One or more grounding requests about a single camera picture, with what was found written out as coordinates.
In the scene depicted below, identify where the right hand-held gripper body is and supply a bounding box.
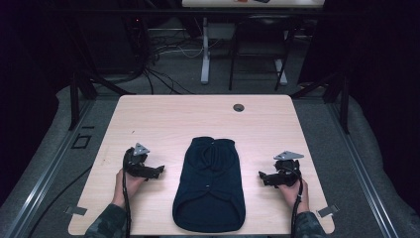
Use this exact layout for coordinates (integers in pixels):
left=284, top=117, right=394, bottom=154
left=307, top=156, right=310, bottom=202
left=270, top=150, right=305, bottom=188

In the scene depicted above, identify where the aluminium floor rail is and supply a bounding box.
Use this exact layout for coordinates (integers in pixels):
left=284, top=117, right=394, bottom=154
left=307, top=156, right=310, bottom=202
left=3, top=98, right=97, bottom=238
left=326, top=98, right=402, bottom=238

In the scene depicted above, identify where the black horizontal frame bar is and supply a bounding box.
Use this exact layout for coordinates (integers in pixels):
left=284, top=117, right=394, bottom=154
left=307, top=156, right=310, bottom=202
left=46, top=8, right=351, bottom=19

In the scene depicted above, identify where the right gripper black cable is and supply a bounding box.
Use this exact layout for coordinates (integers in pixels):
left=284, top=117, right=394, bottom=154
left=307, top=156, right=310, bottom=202
left=289, top=167, right=305, bottom=238

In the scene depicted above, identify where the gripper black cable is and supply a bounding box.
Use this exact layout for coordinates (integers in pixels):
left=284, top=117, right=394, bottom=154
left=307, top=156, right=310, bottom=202
left=122, top=155, right=133, bottom=238
left=289, top=167, right=305, bottom=238

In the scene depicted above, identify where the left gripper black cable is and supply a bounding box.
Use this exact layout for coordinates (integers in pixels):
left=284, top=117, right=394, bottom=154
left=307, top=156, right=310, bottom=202
left=122, top=155, right=133, bottom=238

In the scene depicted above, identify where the white desk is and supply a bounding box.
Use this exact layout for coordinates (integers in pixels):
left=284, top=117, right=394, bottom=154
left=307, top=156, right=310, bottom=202
left=180, top=0, right=326, bottom=85

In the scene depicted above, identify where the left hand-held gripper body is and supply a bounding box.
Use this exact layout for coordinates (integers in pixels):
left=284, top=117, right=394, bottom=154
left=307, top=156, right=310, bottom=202
left=123, top=142, right=157, bottom=179

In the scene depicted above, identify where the grey table edge bracket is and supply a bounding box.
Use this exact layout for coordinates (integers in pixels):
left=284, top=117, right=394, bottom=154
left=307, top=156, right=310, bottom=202
left=316, top=203, right=340, bottom=218
left=64, top=204, right=88, bottom=216

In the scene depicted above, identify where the black chair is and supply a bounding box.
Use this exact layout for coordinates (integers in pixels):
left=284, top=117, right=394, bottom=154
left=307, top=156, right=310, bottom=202
left=227, top=13, right=298, bottom=92

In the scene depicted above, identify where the bundle of floor cables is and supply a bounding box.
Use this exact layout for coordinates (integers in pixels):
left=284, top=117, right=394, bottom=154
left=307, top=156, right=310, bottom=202
left=118, top=16, right=226, bottom=96

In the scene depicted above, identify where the person's left hand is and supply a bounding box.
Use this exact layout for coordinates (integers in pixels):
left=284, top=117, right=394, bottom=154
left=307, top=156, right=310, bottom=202
left=111, top=169, right=147, bottom=208

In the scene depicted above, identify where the black frame post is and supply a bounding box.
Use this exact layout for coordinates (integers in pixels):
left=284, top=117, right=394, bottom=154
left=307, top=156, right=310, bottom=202
left=290, top=70, right=351, bottom=135
left=67, top=70, right=100, bottom=132

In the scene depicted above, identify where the black floor cable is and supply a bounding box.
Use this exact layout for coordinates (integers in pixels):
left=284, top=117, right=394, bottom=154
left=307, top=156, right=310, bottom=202
left=26, top=164, right=94, bottom=238

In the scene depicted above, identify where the dark navy pet vest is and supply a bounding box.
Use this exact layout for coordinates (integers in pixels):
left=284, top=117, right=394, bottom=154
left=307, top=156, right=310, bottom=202
left=171, top=136, right=247, bottom=234

